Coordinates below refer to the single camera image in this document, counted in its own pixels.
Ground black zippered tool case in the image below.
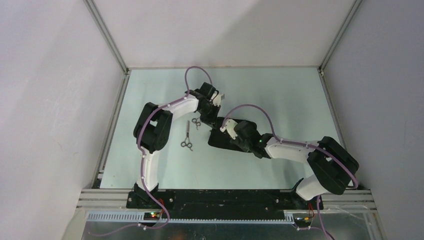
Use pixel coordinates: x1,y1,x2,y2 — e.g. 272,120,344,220
207,116,258,154

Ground silver hair scissors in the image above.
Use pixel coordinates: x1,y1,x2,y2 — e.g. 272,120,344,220
191,117,202,130

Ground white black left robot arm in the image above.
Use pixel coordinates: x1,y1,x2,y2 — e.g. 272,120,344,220
133,82,225,208

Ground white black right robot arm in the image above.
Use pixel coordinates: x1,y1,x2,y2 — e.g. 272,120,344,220
220,119,360,209

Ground silver thinning shears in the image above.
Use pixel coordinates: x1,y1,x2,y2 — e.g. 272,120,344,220
180,120,193,151

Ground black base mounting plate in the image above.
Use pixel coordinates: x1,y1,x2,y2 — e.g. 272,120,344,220
126,189,324,220

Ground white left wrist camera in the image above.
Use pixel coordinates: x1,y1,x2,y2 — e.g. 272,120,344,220
211,92,225,107

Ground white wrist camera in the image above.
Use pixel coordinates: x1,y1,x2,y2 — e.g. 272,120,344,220
219,118,238,140
211,92,225,107

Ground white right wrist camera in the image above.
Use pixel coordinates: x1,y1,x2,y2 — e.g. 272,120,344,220
219,118,238,140

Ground grey slotted cable duct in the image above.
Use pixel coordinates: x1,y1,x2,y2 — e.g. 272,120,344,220
86,211,295,224

